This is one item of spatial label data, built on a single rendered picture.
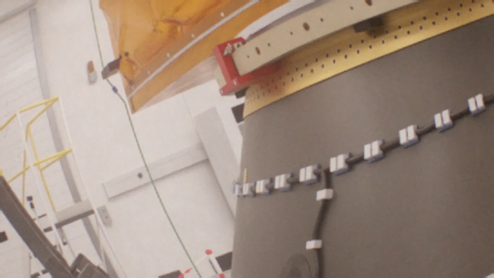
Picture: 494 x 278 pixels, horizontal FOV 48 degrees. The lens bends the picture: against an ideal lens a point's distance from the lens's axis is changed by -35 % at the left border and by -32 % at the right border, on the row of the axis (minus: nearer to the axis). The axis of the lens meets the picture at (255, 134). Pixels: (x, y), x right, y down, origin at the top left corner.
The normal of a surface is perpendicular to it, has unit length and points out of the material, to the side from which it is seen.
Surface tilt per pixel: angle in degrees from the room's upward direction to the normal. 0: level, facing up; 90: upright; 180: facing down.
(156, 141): 90
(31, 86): 90
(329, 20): 90
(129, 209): 90
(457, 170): 62
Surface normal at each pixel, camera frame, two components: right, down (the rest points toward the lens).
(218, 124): -0.80, 0.33
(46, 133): 0.47, -0.18
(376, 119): -0.80, -0.18
